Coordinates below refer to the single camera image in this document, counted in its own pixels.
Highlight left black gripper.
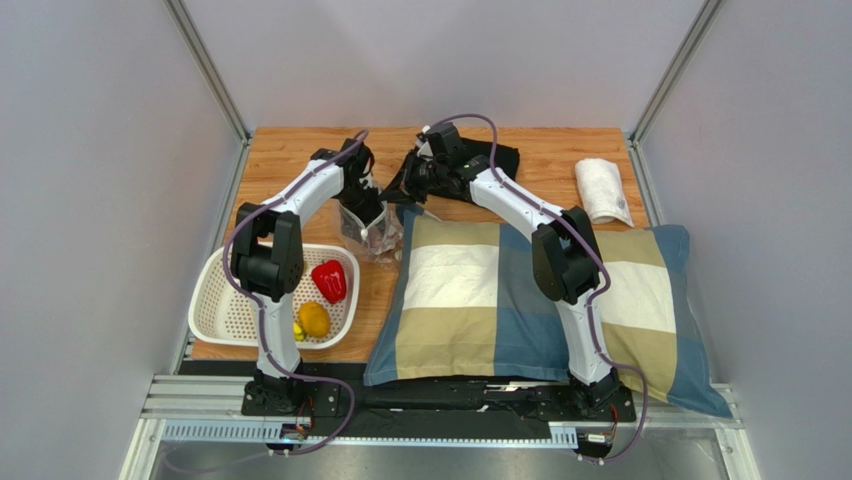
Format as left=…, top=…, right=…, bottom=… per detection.
left=337, top=185, right=388, bottom=245

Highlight clear zip top bag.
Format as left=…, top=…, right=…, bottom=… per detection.
left=338, top=180, right=403, bottom=265

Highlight red fake fruit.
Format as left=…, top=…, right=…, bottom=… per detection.
left=311, top=260, right=348, bottom=304

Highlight orange fake mango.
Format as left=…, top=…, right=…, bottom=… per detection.
left=297, top=301, right=331, bottom=338

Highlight yellow fake bananas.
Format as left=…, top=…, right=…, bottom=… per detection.
left=292, top=321, right=307, bottom=342

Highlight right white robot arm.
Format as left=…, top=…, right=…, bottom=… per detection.
left=379, top=117, right=621, bottom=409

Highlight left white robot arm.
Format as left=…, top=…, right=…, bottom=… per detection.
left=223, top=130, right=385, bottom=411

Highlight black folded cloth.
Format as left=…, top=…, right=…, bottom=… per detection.
left=397, top=132, right=520, bottom=203

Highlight plaid checkered pillow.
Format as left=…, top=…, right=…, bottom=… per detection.
left=363, top=205, right=731, bottom=418

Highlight white perforated plastic basket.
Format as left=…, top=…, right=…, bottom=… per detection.
left=188, top=244, right=360, bottom=350

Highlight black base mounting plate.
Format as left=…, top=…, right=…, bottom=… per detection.
left=177, top=360, right=639, bottom=441

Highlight white rolled towel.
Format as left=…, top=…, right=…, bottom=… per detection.
left=575, top=158, right=635, bottom=227

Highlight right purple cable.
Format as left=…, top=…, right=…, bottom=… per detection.
left=429, top=113, right=650, bottom=464

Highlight purple cable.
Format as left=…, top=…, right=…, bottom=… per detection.
left=429, top=113, right=650, bottom=464
left=222, top=128, right=356, bottom=457

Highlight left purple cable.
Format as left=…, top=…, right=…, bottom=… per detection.
left=222, top=128, right=356, bottom=457

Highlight aluminium frame rail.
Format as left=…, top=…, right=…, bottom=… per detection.
left=120, top=364, right=760, bottom=479

